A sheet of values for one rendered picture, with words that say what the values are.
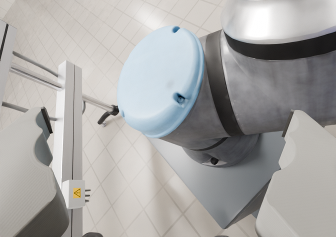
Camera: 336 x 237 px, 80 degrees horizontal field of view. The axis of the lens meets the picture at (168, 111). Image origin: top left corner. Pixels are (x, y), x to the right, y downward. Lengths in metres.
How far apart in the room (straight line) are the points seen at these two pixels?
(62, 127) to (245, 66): 1.12
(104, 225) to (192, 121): 1.53
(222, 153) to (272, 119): 0.15
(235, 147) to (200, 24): 1.42
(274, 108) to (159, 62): 0.11
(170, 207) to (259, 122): 1.18
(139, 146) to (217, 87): 1.35
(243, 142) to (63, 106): 1.08
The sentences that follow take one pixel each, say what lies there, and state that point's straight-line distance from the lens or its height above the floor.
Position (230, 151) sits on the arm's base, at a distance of 0.33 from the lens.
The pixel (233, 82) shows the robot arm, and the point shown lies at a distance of 0.18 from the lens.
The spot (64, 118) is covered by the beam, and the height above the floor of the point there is 0.55.
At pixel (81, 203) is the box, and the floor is 0.48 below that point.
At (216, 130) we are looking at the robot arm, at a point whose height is 0.97.
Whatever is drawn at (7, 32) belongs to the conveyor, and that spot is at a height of 0.88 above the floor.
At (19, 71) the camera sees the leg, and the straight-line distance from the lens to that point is 1.27.
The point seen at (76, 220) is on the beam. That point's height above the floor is 0.47.
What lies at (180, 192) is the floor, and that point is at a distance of 1.30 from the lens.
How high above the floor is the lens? 1.16
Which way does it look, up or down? 54 degrees down
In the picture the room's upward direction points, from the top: 59 degrees counter-clockwise
